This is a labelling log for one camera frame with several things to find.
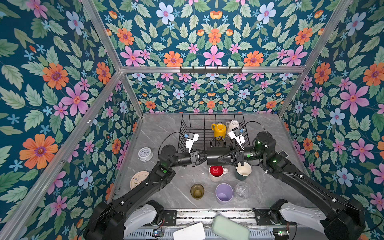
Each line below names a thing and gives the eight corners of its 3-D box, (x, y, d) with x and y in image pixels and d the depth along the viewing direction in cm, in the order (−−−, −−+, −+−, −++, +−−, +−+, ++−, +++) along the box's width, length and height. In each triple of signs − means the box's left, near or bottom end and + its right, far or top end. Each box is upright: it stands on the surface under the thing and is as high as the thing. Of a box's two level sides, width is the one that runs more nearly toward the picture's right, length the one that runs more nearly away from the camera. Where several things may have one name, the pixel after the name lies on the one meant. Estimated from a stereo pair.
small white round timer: (137, 162, 95) (135, 159, 92) (141, 149, 101) (139, 146, 98) (151, 162, 95) (149, 159, 92) (154, 149, 101) (152, 146, 98)
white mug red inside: (209, 181, 87) (209, 176, 81) (209, 171, 92) (209, 165, 85) (226, 181, 87) (228, 176, 81) (225, 170, 92) (227, 165, 85)
